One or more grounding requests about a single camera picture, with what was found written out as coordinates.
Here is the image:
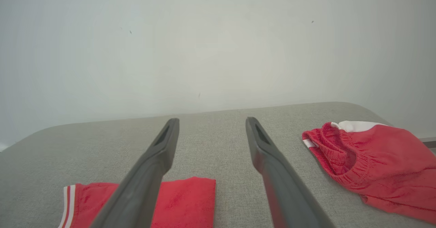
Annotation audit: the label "red shirt white striped sleeves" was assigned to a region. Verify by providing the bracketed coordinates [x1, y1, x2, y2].
[57, 176, 216, 228]

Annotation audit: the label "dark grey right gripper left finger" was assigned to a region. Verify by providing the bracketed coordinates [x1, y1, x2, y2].
[89, 118, 180, 228]

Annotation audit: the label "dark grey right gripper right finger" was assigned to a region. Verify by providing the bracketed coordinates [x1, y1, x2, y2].
[245, 116, 338, 228]

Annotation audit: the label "red shorts with white band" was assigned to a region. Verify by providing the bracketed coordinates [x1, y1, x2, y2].
[302, 120, 436, 226]

